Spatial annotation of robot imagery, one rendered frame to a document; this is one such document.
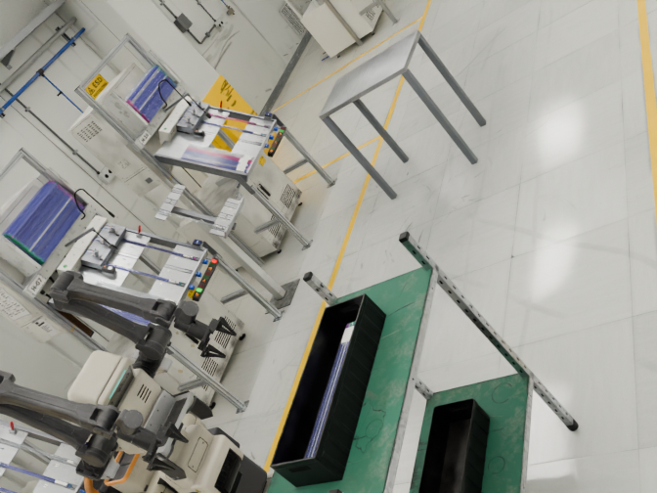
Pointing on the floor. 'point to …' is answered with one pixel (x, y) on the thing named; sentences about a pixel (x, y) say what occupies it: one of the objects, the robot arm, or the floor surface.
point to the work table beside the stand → (373, 72)
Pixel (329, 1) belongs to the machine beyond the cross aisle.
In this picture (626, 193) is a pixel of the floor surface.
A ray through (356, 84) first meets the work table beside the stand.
